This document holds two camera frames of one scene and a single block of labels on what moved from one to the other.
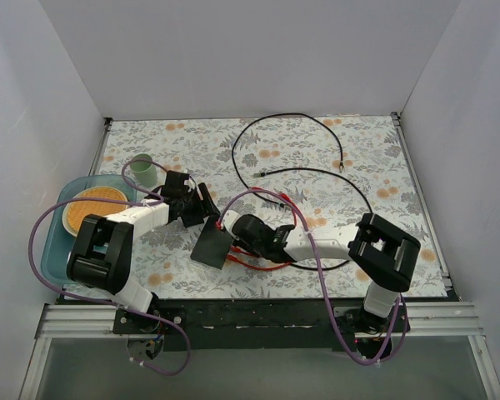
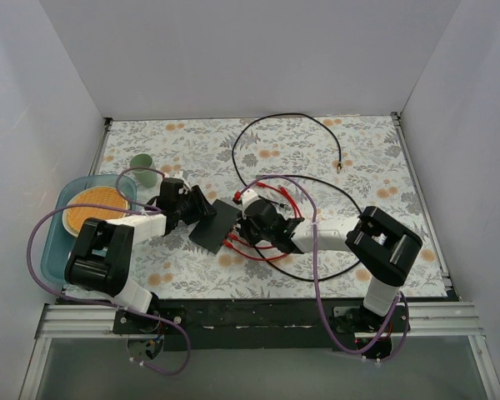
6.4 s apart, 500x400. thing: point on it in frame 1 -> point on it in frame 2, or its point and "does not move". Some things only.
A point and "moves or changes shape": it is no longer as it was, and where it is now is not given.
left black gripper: (200, 204) does not move
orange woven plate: (74, 212) does not move
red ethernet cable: (244, 263) moves or changes shape
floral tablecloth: (317, 173) does not move
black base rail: (259, 323) does not move
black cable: (342, 175) -> (300, 277)
